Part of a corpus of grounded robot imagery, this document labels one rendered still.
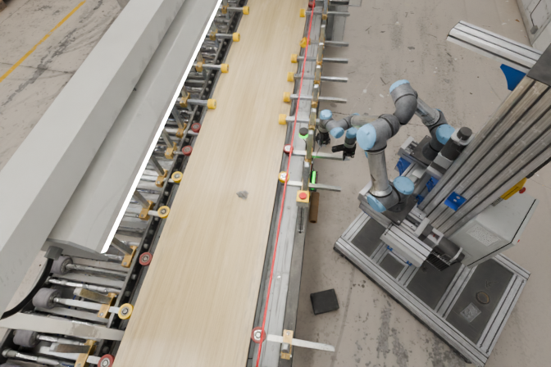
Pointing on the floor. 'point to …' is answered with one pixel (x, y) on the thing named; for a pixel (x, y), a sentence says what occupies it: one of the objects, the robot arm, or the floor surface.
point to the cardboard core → (314, 207)
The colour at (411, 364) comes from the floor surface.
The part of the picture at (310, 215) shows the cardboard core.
